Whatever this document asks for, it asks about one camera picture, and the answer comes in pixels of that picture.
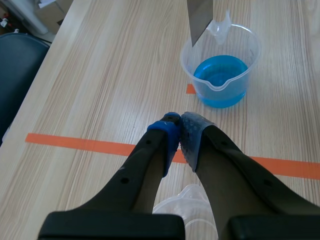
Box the brown cardboard box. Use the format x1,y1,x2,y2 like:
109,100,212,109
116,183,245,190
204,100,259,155
34,0,76,34

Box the empty clear plastic beaker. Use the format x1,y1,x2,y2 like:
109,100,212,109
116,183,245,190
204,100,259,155
152,184,219,240

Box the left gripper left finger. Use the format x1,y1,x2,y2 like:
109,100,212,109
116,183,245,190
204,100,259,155
37,112,185,240

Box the dark blue chair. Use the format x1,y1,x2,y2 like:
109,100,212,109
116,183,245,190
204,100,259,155
0,32,51,147

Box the clear beaker with blue liquid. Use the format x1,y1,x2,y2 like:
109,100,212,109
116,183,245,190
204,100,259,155
179,9,261,109

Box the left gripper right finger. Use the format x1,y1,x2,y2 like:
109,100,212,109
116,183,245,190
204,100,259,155
180,111,320,240

